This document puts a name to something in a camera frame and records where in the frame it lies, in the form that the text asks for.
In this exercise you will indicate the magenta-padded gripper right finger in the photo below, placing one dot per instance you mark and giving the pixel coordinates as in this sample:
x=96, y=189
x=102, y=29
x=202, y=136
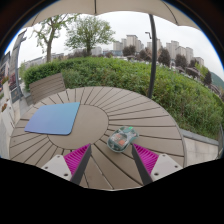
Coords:
x=146, y=159

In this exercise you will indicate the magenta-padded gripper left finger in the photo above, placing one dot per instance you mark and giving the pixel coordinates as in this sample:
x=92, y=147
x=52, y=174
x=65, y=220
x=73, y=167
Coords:
x=76, y=159

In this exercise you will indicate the transparent green computer mouse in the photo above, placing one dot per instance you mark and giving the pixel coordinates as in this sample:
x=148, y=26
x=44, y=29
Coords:
x=121, y=139

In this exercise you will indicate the blue mouse pad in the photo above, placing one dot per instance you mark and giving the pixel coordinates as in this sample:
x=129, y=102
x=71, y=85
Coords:
x=53, y=118

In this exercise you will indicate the grey slatted outdoor chair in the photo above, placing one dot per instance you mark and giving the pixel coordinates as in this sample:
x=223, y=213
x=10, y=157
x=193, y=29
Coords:
x=46, y=86

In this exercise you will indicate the green hedge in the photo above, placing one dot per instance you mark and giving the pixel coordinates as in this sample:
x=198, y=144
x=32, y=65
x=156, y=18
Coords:
x=126, y=78

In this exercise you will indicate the dark curved parasol pole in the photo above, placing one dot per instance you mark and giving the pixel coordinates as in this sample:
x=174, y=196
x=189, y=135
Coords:
x=153, y=56

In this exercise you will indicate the distant high-rise buildings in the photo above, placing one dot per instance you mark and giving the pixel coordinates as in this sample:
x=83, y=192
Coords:
x=131, y=41

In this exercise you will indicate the bare-trunked leaning tree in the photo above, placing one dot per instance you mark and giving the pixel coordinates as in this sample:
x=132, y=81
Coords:
x=49, y=43

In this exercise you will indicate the round leafy tree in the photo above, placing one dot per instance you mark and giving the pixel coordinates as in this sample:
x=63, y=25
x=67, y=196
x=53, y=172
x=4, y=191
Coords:
x=88, y=31

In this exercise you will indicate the beige parasol canopy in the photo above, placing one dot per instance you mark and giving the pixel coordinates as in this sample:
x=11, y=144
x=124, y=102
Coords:
x=126, y=6

